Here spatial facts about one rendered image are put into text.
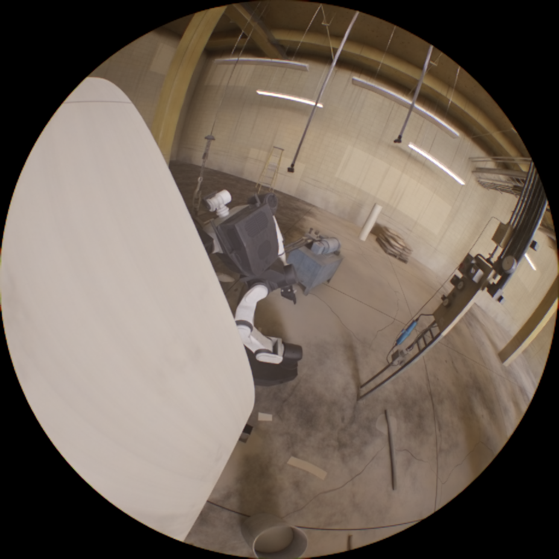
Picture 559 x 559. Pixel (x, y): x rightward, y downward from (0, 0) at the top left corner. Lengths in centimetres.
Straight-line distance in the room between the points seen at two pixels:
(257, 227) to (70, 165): 72
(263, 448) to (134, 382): 148
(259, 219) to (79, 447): 84
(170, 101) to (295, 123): 531
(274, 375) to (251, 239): 115
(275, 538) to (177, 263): 153
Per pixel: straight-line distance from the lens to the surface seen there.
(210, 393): 30
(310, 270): 260
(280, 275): 102
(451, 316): 155
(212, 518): 165
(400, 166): 892
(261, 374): 162
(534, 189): 169
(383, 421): 229
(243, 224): 79
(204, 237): 86
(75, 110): 34
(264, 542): 155
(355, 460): 199
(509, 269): 143
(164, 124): 567
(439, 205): 961
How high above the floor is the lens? 159
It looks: 34 degrees down
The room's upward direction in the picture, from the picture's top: 22 degrees clockwise
